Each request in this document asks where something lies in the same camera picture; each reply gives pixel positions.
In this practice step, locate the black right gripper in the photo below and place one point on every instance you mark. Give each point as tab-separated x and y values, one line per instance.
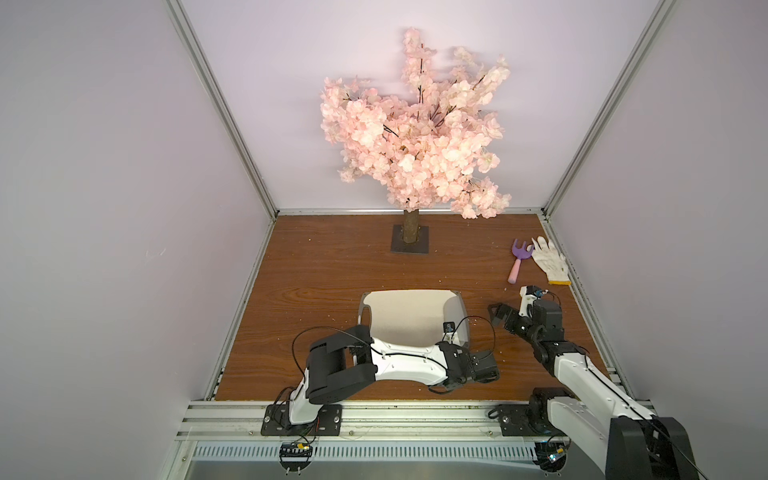
507	315

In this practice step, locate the white grey cutting board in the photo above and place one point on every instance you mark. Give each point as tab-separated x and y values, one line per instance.
411	317

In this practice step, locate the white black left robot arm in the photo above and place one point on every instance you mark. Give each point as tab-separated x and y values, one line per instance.
348	361

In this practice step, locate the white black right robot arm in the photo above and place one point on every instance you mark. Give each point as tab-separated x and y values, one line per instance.
625	439

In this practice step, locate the right circuit board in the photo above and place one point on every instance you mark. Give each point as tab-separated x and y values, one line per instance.
550	457

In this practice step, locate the circuit board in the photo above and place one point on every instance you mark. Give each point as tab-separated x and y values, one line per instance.
295	457
550	457

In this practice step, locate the left circuit board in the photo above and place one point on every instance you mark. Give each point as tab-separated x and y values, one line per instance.
295	457

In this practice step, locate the purple pink garden fork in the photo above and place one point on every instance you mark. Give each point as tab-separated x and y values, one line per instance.
521	250

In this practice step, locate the white work glove yellow cuff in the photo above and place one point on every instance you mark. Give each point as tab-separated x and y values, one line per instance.
551	261

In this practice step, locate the pink cherry blossom tree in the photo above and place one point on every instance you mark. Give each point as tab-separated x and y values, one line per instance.
433	150

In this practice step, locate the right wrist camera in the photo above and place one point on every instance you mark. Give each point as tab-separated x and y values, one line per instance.
529	294

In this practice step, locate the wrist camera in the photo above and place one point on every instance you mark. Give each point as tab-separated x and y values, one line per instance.
529	294
454	332

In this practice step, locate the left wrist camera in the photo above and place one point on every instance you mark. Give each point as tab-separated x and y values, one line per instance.
454	332

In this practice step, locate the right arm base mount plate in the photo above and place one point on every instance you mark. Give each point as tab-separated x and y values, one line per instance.
522	420

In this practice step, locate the dark metal tree base plate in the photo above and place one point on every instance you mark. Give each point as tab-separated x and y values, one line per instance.
399	245

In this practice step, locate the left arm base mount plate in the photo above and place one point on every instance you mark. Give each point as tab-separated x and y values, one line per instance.
291	419

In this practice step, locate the aluminium front rail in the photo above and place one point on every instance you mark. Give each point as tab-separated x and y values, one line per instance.
427	420

